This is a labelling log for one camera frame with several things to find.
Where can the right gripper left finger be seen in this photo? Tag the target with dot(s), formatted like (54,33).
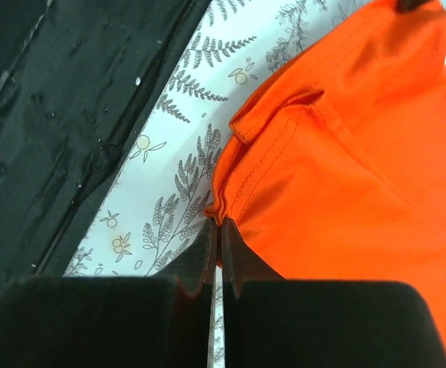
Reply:
(157,321)

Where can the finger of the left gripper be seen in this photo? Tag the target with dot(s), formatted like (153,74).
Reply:
(404,6)

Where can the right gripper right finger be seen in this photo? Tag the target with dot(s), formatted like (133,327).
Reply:
(274,322)

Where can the orange t shirt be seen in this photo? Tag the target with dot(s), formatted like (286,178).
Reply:
(336,166)

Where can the floral table mat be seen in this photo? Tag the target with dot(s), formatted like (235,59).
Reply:
(157,203)

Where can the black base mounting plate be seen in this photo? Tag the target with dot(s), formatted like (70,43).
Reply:
(70,106)

